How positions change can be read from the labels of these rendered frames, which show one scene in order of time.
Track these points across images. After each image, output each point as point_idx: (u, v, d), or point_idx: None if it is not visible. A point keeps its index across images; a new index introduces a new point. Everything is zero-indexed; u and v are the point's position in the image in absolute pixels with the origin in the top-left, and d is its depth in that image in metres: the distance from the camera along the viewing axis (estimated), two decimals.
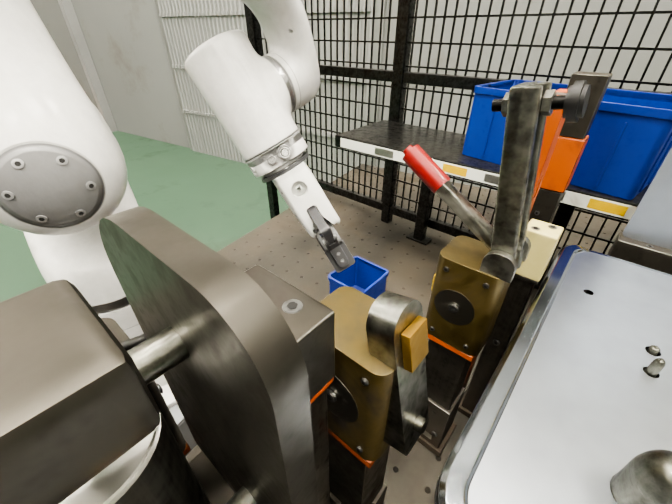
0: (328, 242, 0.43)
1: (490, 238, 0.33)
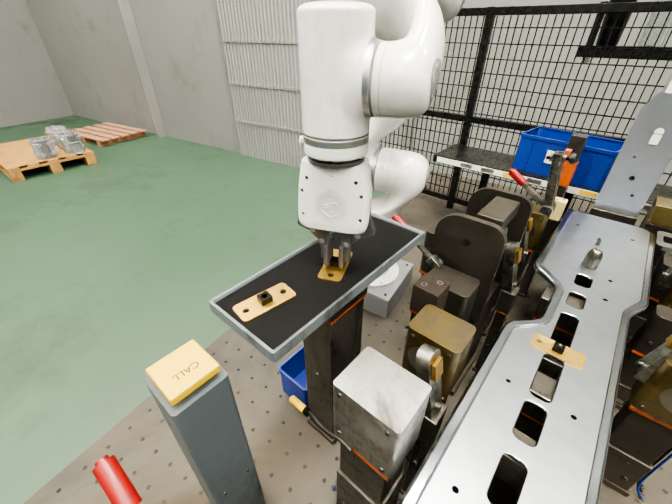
0: (312, 227, 0.51)
1: (542, 202, 0.92)
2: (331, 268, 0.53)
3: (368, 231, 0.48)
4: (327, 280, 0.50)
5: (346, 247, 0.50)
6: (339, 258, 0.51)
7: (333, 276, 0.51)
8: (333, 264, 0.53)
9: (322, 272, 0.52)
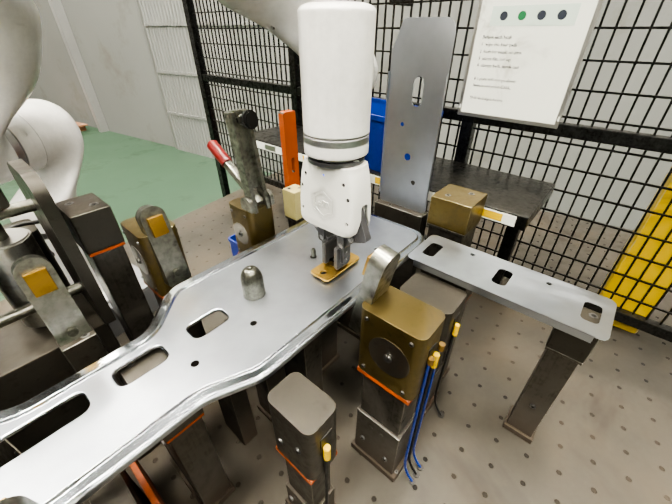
0: None
1: None
2: (328, 266, 0.53)
3: (360, 238, 0.46)
4: (317, 276, 0.51)
5: (340, 249, 0.49)
6: (334, 258, 0.51)
7: (324, 274, 0.51)
8: (331, 263, 0.53)
9: (317, 268, 0.53)
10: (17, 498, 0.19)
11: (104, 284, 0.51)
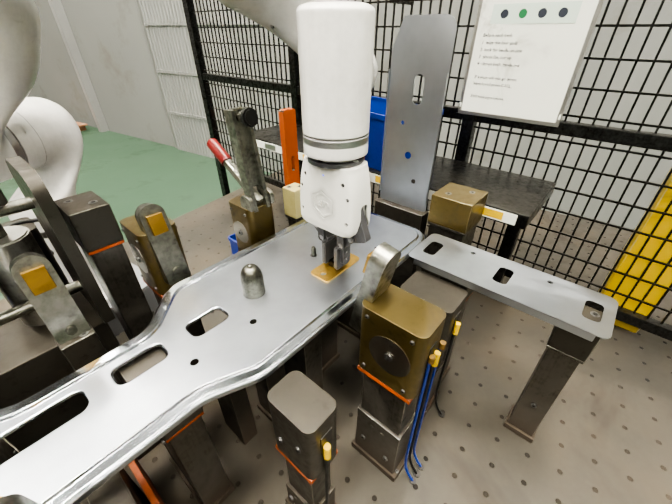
0: None
1: None
2: (328, 267, 0.53)
3: (360, 238, 0.46)
4: (317, 277, 0.51)
5: (340, 249, 0.49)
6: (334, 258, 0.51)
7: (324, 275, 0.51)
8: (331, 264, 0.53)
9: (317, 268, 0.53)
10: (14, 497, 0.19)
11: (103, 282, 0.51)
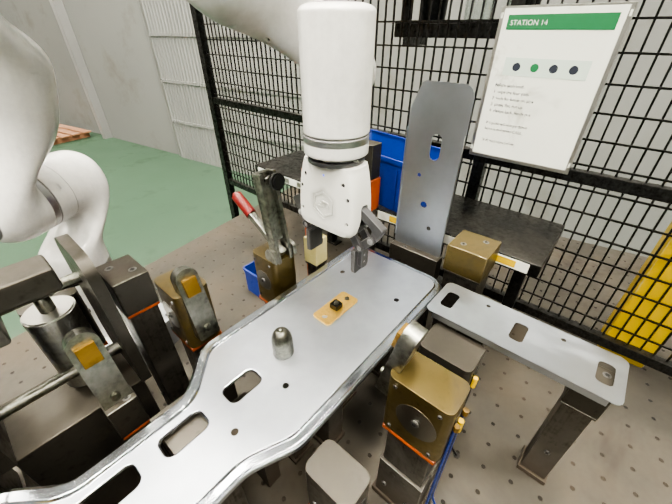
0: None
1: None
2: (329, 309, 0.58)
3: (376, 232, 0.44)
4: (319, 320, 0.56)
5: (360, 251, 0.46)
6: (351, 261, 0.48)
7: (325, 318, 0.57)
8: (332, 307, 0.58)
9: (319, 311, 0.58)
10: None
11: (138, 339, 0.54)
